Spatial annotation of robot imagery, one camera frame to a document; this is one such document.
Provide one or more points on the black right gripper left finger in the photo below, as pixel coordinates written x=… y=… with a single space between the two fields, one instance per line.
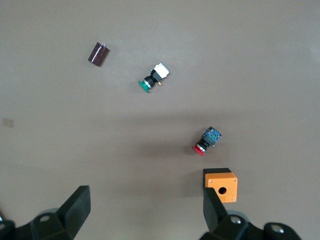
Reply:
x=76 y=210

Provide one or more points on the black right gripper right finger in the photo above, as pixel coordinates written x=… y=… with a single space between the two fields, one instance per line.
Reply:
x=212 y=212

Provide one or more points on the red push button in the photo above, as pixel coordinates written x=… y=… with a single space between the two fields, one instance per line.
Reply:
x=206 y=141

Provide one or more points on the green push button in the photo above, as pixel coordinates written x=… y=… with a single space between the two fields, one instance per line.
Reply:
x=153 y=77

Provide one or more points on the brown tape patch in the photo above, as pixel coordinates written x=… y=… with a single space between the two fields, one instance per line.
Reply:
x=8 y=123

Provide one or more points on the dark maroon capacitor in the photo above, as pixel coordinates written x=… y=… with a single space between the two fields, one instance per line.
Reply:
x=98 y=54

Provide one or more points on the orange button enclosure box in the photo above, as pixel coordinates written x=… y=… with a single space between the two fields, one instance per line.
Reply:
x=225 y=182

